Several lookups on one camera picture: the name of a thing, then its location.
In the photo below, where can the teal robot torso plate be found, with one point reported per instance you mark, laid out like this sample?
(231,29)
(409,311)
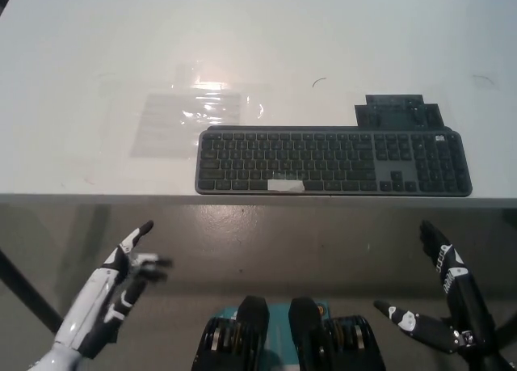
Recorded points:
(278,326)

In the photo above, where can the black table leg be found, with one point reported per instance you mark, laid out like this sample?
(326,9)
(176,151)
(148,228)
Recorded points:
(28,290)

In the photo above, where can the paper sheet in plastic sleeve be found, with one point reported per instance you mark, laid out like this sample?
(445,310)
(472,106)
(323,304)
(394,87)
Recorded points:
(169,124)

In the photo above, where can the dark grey computer keyboard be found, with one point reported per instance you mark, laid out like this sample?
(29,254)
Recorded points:
(335,161)

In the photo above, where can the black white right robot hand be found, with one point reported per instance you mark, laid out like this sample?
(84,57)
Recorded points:
(464,302)

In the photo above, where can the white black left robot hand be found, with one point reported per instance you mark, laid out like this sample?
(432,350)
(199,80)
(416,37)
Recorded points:
(101,294)

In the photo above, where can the white tape strip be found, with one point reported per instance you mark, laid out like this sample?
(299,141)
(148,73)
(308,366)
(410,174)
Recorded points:
(286,186)

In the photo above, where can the black rectangular patch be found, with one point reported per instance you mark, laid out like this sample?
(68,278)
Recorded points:
(398,112)

